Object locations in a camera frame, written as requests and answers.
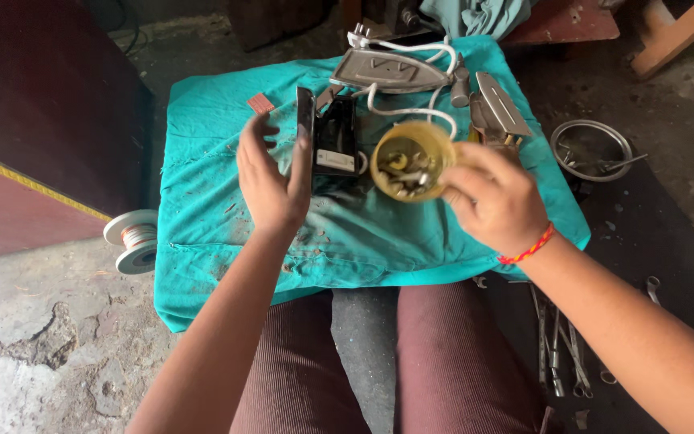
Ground steel bowl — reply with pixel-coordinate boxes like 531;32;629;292
550;119;649;183

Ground heap of wrenches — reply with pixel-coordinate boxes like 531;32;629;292
506;278;619;400

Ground heap of screws and parts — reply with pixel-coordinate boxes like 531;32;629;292
378;152;433;197

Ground white wire spool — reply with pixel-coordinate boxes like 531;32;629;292
103;209;160;276

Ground small red card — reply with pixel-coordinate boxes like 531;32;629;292
246;93;276;115

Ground white plug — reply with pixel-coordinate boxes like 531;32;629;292
347;23;378;50

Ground maroon cabinet with yellow trim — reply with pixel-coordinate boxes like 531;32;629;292
0;0;156;263

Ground metal iron soleplate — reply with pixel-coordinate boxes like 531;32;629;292
329;47;452;95

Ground teal cloth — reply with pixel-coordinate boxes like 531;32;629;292
154;35;592;334

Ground metal iron cover plate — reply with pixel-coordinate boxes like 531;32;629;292
469;71;533;148

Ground light green cloth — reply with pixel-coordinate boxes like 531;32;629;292
419;0;541;41

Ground wooden bench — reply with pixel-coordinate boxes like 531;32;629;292
630;0;694;80

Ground person's maroon trousers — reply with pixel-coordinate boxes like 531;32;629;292
229;280;549;434

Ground grey screwdriver handle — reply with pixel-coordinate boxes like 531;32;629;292
450;53;472;109

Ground black iron housing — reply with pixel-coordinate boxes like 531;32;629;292
296;86;361;179

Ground red thread bracelet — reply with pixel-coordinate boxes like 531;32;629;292
497;221;556;265

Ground yellow plastic jar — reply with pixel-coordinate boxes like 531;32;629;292
370;120;459;203

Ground person's left hand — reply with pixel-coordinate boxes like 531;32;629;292
236;112;313;235

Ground white power cord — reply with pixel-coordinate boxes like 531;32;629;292
352;36;459;141

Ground person's right hand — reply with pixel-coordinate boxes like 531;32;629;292
438;142;549;256

